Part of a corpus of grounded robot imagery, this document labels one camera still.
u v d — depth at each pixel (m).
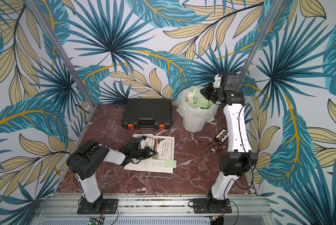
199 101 0.96
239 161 0.45
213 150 0.92
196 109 0.80
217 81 0.69
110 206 0.72
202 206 0.73
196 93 0.81
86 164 0.49
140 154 0.82
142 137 0.90
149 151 0.85
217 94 0.63
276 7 0.69
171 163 0.88
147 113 1.05
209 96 0.68
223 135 1.00
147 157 0.83
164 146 0.96
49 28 0.75
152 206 0.75
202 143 0.98
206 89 0.66
